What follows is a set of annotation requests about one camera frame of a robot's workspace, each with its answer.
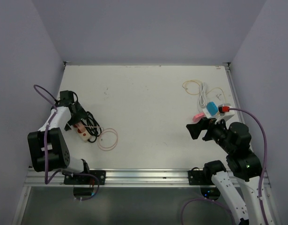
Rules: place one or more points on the aluminium front rail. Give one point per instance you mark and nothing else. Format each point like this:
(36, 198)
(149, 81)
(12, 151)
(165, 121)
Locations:
(132, 178)

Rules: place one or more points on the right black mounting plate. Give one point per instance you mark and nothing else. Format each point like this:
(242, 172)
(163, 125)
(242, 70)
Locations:
(200, 177)

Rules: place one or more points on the blue adapter plug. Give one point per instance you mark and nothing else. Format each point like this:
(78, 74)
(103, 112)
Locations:
(212, 108)

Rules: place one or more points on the black mounting plate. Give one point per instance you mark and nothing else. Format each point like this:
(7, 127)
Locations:
(200, 177)
(95, 177)

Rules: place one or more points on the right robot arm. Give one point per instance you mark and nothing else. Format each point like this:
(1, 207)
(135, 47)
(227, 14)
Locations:
(250, 206)

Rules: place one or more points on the white power strip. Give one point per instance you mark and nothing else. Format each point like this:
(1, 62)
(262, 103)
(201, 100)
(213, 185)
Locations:
(208, 115)

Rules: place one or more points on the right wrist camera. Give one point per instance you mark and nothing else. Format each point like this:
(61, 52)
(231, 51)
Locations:
(224, 113)

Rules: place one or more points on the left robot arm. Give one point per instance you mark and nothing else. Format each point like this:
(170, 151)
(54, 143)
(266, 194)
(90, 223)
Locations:
(48, 149)

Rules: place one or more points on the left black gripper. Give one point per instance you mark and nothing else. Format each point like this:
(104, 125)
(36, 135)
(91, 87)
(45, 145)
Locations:
(80, 114)

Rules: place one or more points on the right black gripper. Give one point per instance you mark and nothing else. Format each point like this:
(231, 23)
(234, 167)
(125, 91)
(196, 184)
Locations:
(195, 129)

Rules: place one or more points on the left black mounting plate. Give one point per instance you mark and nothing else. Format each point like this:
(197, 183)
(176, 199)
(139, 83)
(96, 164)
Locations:
(95, 177)

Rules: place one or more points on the pink plug on white strip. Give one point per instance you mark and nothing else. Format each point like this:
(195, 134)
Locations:
(198, 117)

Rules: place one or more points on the beige power strip red sockets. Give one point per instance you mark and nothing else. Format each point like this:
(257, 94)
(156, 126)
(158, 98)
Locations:
(82, 131)

